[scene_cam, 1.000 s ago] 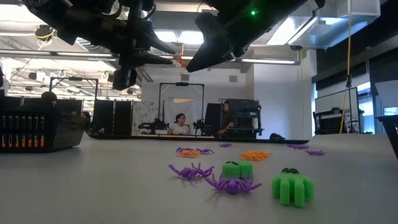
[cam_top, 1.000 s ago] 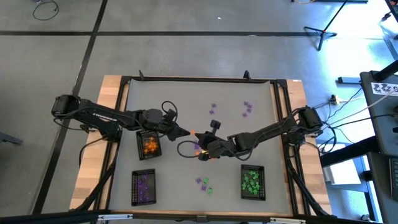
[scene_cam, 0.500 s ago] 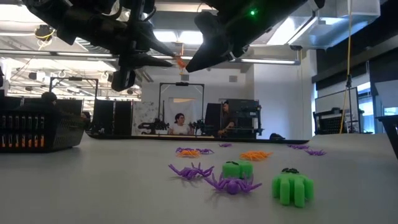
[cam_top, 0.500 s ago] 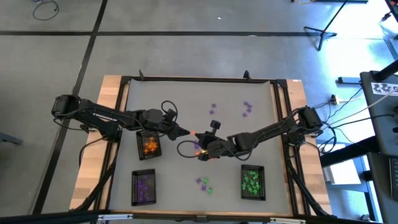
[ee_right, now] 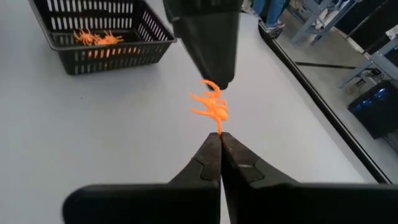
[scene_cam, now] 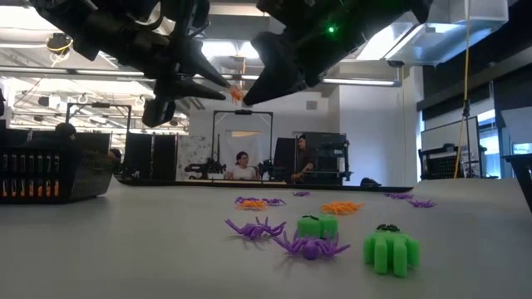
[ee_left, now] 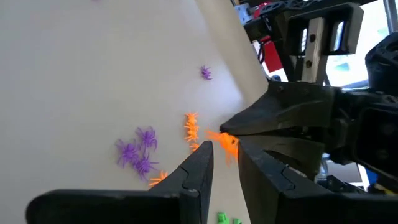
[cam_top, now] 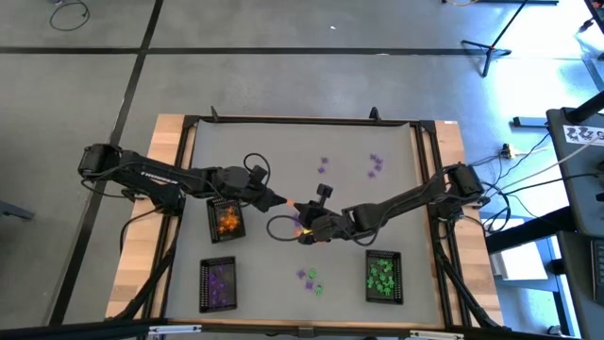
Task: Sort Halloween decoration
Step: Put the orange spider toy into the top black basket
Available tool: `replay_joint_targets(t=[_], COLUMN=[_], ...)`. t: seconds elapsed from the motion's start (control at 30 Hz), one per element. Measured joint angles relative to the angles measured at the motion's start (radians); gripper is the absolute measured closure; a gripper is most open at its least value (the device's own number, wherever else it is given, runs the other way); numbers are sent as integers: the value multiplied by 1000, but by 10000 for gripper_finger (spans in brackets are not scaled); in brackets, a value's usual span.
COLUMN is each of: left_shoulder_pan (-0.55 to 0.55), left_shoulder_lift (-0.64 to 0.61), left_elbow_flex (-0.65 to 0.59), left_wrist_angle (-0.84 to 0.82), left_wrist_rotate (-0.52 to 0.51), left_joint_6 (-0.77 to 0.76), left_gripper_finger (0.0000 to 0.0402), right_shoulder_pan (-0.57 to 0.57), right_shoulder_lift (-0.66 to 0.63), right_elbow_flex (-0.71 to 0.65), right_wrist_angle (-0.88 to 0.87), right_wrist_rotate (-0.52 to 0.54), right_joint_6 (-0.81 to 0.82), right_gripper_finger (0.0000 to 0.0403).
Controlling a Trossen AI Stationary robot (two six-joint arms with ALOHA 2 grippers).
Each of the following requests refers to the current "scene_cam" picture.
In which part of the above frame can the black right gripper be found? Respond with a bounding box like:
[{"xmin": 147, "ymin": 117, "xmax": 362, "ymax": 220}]
[{"xmin": 242, "ymin": 0, "xmax": 376, "ymax": 107}]

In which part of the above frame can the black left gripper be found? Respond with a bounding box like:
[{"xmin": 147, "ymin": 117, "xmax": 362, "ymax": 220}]
[{"xmin": 123, "ymin": 0, "xmax": 232, "ymax": 129}]

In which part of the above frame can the white curtain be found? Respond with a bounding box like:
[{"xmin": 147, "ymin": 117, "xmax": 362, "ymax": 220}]
[{"xmin": 219, "ymin": 129, "xmax": 271, "ymax": 180}]

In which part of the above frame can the long white light bar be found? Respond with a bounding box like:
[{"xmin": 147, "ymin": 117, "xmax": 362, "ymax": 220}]
[{"xmin": 0, "ymin": 65, "xmax": 403, "ymax": 88}]

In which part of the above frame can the black partition panel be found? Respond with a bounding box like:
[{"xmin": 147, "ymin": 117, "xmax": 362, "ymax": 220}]
[{"xmin": 124, "ymin": 132, "xmax": 179, "ymax": 184}]

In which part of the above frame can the person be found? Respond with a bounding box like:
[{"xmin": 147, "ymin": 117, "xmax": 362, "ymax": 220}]
[
  {"xmin": 53, "ymin": 121, "xmax": 80, "ymax": 146},
  {"xmin": 224, "ymin": 150, "xmax": 261, "ymax": 182},
  {"xmin": 290, "ymin": 133, "xmax": 317, "ymax": 184}
]

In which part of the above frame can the black equipment cabinet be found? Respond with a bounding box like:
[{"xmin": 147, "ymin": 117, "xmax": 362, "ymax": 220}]
[{"xmin": 295, "ymin": 131, "xmax": 351, "ymax": 186}]

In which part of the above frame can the black ceiling device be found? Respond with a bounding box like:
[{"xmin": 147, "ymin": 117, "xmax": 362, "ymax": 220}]
[{"xmin": 44, "ymin": 32, "xmax": 76, "ymax": 56}]

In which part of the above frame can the green skeleton figure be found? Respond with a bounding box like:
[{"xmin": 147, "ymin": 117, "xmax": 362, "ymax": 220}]
[
  {"xmin": 296, "ymin": 214, "xmax": 339, "ymax": 241},
  {"xmin": 362, "ymin": 223, "xmax": 421, "ymax": 279}
]

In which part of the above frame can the black low partition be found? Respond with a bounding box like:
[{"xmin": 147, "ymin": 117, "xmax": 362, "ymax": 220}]
[{"xmin": 0, "ymin": 127, "xmax": 112, "ymax": 157}]

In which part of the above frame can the black plastic basket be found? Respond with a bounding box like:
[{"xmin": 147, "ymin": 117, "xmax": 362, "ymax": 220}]
[
  {"xmin": 0, "ymin": 143, "xmax": 116, "ymax": 205},
  {"xmin": 502, "ymin": 153, "xmax": 532, "ymax": 213}
]

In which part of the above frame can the white board panel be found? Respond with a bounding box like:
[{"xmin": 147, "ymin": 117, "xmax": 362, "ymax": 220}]
[{"xmin": 420, "ymin": 115, "xmax": 481, "ymax": 153}]

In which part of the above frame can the black crate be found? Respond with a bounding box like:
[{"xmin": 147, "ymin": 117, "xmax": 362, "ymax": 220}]
[{"xmin": 417, "ymin": 143, "xmax": 461, "ymax": 179}]

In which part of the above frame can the black tripod stand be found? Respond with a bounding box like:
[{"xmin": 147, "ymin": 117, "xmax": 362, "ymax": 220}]
[{"xmin": 461, "ymin": 98, "xmax": 473, "ymax": 179}]

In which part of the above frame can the black rig frame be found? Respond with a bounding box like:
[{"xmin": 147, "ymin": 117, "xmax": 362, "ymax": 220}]
[{"xmin": 210, "ymin": 109, "xmax": 274, "ymax": 182}]

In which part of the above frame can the black table frame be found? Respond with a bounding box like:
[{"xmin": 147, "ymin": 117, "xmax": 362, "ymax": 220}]
[{"xmin": 115, "ymin": 178, "xmax": 412, "ymax": 194}]

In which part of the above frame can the yellow hanging cable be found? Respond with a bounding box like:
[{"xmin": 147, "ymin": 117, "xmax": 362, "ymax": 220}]
[{"xmin": 452, "ymin": 0, "xmax": 473, "ymax": 179}]

